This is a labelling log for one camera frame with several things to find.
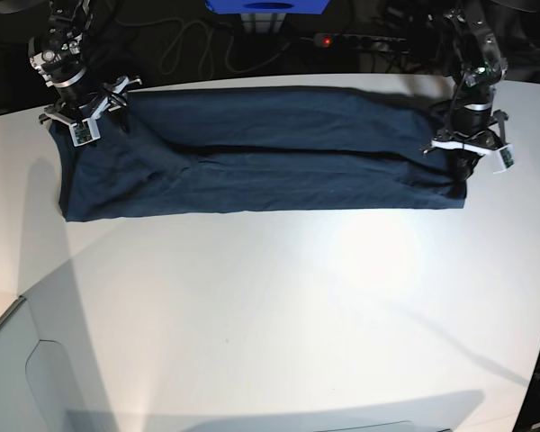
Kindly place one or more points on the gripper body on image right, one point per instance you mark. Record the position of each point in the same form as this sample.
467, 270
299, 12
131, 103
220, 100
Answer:
476, 129

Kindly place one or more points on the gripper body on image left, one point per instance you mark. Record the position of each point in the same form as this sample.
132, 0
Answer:
79, 101

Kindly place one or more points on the blue T-shirt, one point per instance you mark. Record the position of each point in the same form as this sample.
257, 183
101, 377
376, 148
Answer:
259, 149

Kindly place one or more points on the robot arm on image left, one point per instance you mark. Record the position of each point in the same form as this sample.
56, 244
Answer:
60, 56

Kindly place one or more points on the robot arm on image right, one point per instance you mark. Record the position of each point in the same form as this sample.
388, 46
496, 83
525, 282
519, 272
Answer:
471, 54

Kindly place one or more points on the blue box with oval hole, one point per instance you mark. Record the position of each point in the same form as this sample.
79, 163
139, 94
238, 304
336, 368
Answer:
267, 6

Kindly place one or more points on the black power strip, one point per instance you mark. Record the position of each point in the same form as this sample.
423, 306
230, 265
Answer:
360, 42

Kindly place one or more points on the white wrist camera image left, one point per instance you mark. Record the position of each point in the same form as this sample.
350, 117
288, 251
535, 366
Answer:
84, 132

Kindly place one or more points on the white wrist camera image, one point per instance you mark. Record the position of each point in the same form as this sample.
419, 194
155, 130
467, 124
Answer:
84, 132
504, 158

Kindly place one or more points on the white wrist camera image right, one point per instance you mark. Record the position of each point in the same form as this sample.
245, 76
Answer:
504, 158

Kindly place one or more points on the aluminium profile post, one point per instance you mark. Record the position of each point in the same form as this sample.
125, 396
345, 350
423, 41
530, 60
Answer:
270, 23

